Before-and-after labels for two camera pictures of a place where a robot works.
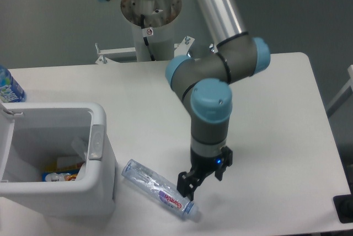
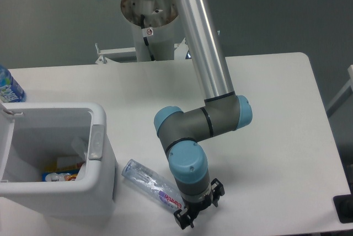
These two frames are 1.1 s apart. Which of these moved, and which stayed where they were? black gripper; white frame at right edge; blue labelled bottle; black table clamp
Moved: black gripper
Stayed: black table clamp; blue labelled bottle; white frame at right edge
